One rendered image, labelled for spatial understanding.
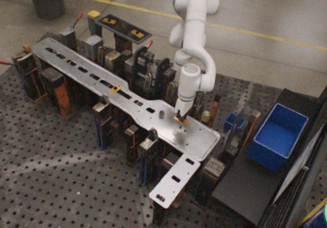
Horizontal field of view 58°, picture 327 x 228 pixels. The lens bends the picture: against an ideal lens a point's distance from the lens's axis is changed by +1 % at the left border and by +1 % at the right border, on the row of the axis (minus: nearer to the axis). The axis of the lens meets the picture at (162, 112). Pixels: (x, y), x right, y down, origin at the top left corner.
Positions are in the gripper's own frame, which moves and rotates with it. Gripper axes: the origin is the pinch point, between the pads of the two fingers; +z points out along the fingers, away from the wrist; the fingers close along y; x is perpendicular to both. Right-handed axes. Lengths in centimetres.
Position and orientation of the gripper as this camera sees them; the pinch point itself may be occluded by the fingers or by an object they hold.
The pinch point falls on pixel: (182, 116)
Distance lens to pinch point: 148.7
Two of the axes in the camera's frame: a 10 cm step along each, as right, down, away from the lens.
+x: 8.0, 4.7, -3.6
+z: -0.6, 6.7, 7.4
